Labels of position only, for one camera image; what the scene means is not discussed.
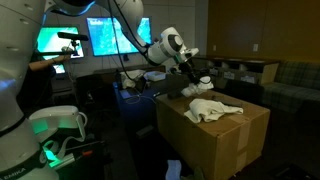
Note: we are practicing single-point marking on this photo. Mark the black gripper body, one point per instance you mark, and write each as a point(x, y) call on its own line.
point(187, 68)

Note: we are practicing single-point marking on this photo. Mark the white cloth toy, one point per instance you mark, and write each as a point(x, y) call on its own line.
point(204, 85)

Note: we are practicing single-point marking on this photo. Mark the white towel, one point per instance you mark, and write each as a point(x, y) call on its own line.
point(209, 110)

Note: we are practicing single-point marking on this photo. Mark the blue cloth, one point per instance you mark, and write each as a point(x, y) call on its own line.
point(174, 170)

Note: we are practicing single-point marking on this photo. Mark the person forearm background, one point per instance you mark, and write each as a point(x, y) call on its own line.
point(40, 65)

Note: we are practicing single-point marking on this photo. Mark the large cardboard box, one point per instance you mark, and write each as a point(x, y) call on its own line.
point(220, 148)

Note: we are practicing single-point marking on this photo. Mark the white plastic tray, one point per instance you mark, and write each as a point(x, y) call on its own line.
point(156, 76)

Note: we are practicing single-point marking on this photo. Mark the wooden shelf cabinet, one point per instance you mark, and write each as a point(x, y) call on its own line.
point(250, 70)

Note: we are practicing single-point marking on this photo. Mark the computer monitor right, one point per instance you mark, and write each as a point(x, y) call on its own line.
point(107, 37)

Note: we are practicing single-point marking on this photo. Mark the computer monitor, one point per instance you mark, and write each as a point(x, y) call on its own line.
point(107, 37)
point(48, 41)

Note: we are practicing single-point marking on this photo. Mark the green plaid sofa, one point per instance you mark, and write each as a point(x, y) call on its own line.
point(294, 83)

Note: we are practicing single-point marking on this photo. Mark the computer monitor left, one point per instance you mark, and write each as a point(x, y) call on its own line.
point(48, 41)

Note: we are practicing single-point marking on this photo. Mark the white VR headset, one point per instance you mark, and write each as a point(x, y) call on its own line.
point(47, 121)

